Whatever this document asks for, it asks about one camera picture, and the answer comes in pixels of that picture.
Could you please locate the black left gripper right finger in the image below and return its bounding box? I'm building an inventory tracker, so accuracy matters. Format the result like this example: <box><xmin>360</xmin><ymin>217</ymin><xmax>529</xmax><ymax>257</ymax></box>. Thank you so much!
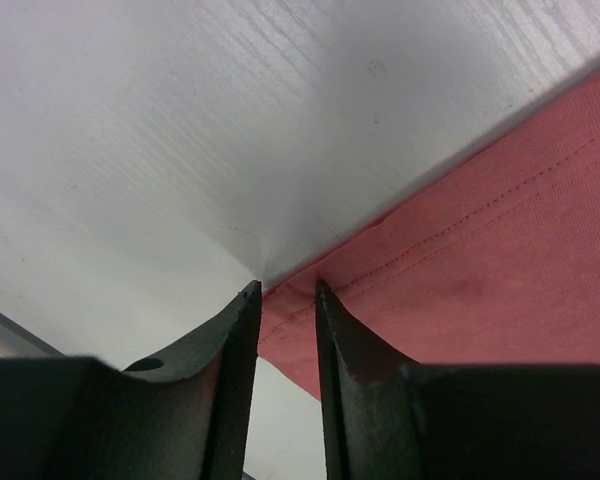
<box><xmin>315</xmin><ymin>282</ymin><xmax>600</xmax><ymax>479</ymax></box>

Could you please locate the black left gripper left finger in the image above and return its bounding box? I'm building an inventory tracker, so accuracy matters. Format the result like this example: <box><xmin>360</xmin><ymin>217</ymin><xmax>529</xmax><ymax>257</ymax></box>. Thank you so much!
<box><xmin>0</xmin><ymin>281</ymin><xmax>262</xmax><ymax>479</ymax></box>

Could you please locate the red t shirt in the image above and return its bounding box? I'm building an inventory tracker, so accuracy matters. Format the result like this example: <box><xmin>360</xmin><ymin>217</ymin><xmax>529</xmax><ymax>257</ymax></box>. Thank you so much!
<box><xmin>259</xmin><ymin>71</ymin><xmax>600</xmax><ymax>395</ymax></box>

